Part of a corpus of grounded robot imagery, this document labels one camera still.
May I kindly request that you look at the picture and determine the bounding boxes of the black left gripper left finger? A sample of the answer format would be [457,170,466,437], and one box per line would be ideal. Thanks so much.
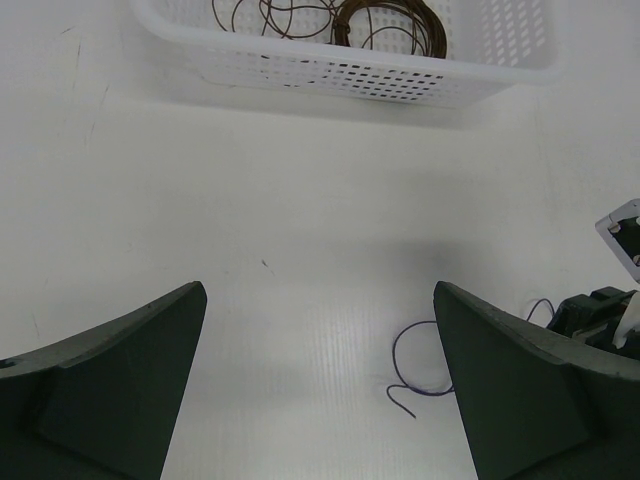
[1,281,207,479]

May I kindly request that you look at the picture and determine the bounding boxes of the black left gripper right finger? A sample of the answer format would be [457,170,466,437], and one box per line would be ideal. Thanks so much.
[434,281,639,479]

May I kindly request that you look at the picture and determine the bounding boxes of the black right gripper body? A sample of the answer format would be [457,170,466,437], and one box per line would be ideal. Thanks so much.
[547,287,639,360]

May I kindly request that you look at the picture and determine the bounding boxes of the brown wire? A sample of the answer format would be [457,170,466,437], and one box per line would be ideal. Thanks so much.
[259,0,334,40]
[210,0,246,31]
[330,0,449,60]

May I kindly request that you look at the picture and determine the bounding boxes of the white rectangular basket left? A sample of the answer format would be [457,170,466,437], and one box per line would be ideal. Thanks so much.
[131,1,568,108]

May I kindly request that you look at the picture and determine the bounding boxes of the brown coiled wire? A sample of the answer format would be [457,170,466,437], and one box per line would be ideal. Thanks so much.
[330,0,449,60]

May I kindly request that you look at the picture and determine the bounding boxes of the loose brown wire in basket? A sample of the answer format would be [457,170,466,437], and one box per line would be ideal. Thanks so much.
[259,0,334,40]

